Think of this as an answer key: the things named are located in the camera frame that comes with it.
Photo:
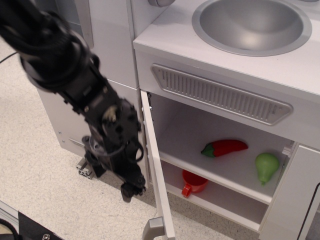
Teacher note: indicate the white toy kitchen cabinet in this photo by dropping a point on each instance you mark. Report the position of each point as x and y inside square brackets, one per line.
[201, 94]

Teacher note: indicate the silver round sink basin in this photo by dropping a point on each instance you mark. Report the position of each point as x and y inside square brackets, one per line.
[255, 28]

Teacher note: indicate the silver winged fridge emblem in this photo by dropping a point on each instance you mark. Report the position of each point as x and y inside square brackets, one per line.
[77, 143]

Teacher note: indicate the white toy fridge unit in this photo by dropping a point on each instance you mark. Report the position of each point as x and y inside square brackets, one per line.
[107, 27]

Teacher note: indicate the black mounting plate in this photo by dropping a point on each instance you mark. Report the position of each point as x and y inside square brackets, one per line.
[29, 229]

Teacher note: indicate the red plastic cup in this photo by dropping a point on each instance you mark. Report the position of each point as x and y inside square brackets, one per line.
[192, 183]

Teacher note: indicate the silver upper door hinge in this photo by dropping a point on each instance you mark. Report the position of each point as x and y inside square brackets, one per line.
[149, 97]

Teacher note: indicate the aluminium extrusion bar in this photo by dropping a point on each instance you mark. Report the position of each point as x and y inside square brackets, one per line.
[84, 169]

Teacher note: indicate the red toy chili pepper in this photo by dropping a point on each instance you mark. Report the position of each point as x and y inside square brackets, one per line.
[223, 147]

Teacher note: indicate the white cabinet door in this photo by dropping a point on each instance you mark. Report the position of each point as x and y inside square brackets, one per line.
[157, 176]

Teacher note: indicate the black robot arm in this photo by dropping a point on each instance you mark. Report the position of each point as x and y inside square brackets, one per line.
[59, 61]

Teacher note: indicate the green toy pear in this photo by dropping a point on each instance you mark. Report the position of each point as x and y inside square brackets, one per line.
[266, 165]

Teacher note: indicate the grey cabinet door handle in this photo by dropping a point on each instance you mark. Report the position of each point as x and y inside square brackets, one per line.
[154, 228]

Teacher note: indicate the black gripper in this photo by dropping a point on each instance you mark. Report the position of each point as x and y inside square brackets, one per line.
[123, 162]

